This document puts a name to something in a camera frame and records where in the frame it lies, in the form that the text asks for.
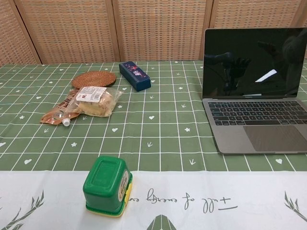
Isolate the grey laptop computer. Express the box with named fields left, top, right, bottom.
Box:
left=202, top=27, right=307, bottom=155

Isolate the green checked tablecloth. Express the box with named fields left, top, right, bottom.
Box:
left=0, top=58, right=307, bottom=230

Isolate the dark blue rectangular box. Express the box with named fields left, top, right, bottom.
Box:
left=118, top=61, right=151, bottom=92

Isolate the bread in clear plastic bag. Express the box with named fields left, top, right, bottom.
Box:
left=71, top=86, right=123, bottom=118

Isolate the round woven rattan coaster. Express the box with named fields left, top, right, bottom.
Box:
left=71, top=70, right=116, bottom=89

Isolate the green container with yellow lid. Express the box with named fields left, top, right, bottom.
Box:
left=83, top=155, right=134, bottom=212

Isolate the woven bamboo screen panel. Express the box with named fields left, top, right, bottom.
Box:
left=14, top=0, right=122, bottom=65
left=0, top=0, right=43, bottom=67
left=112, top=0, right=214, bottom=62
left=208, top=0, right=307, bottom=60
left=293, top=0, right=307, bottom=29

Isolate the orange spouted drink pouch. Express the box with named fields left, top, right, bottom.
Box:
left=39, top=88, right=81, bottom=127

